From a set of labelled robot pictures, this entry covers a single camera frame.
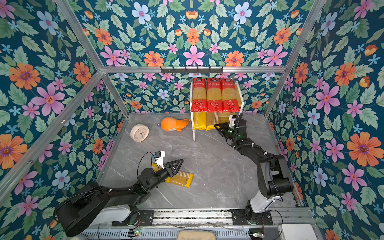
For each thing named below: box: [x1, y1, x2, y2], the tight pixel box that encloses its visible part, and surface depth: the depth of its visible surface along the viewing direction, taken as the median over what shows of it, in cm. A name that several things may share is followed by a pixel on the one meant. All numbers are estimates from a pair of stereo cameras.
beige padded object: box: [177, 230, 217, 240], surface depth 67 cm
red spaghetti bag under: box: [206, 78, 223, 113], surface depth 82 cm
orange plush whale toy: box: [155, 117, 191, 132], surface depth 107 cm
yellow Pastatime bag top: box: [192, 111, 208, 131], surface depth 92 cm
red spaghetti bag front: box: [191, 78, 207, 113], surface depth 82 cm
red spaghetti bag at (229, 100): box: [221, 78, 240, 113], surface depth 82 cm
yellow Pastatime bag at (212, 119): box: [206, 112, 219, 131], surface depth 92 cm
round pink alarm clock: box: [130, 123, 150, 143], surface depth 101 cm
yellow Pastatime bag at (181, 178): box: [166, 171, 194, 189], surface depth 86 cm
